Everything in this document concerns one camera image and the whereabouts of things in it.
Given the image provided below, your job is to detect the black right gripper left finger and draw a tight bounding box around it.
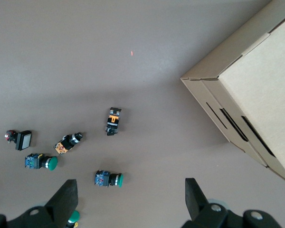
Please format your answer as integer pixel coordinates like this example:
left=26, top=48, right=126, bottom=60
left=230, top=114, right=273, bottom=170
left=0, top=179, right=79, bottom=228

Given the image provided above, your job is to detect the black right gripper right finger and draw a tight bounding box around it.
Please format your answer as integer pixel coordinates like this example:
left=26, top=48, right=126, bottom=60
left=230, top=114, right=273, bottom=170
left=182, top=178, right=283, bottom=228

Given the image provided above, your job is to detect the green button yellow body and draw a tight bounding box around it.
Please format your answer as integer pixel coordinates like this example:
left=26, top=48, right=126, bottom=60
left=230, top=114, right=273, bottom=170
left=65, top=210, right=81, bottom=228

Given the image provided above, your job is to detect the green button blue body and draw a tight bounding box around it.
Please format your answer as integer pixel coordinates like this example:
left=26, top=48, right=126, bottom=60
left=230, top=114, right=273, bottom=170
left=24, top=153, right=59, bottom=172
left=94, top=170, right=124, bottom=188

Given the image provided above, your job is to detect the square black white-faced button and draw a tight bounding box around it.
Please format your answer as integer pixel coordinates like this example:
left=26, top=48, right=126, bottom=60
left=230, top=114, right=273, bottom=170
left=3, top=129, right=34, bottom=152

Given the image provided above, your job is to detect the brown cardboard box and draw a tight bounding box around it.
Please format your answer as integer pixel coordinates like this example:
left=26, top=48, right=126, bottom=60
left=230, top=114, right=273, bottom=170
left=180, top=0, right=285, bottom=187

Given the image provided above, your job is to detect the black selector switch orange body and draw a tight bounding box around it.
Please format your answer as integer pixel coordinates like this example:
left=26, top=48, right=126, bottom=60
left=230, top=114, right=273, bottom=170
left=53, top=132, right=84, bottom=156

